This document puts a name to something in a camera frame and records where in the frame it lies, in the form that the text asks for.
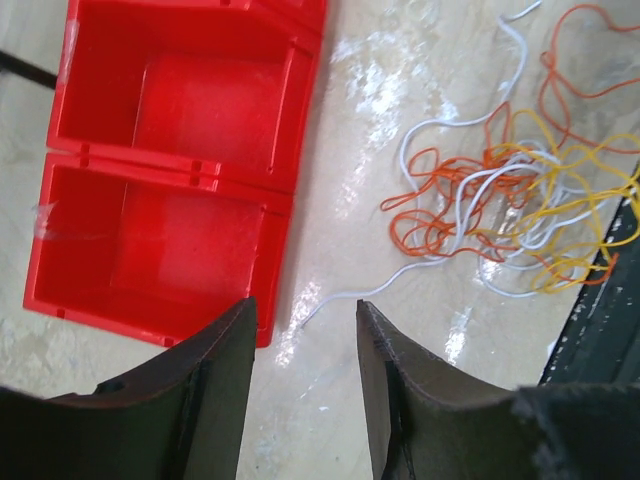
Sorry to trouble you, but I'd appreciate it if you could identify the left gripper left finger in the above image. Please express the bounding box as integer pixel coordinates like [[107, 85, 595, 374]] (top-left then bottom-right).
[[1, 298, 257, 479]]

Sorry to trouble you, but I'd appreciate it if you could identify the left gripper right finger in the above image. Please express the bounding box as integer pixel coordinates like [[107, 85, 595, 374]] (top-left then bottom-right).
[[356, 300, 639, 479]]

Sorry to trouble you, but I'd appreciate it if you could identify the orange thin cable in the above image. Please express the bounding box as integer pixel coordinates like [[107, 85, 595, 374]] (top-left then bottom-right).
[[380, 3, 640, 281]]

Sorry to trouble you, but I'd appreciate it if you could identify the yellow thin cable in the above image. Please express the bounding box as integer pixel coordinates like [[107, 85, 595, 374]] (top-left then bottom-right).
[[469, 108, 640, 295]]

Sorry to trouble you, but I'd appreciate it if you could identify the red three-compartment bin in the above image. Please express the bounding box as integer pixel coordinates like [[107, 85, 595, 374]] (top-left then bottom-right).
[[23, 1, 328, 347]]

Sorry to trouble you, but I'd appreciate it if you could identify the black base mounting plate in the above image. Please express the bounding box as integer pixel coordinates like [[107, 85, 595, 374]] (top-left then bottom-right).
[[539, 239, 639, 384]]

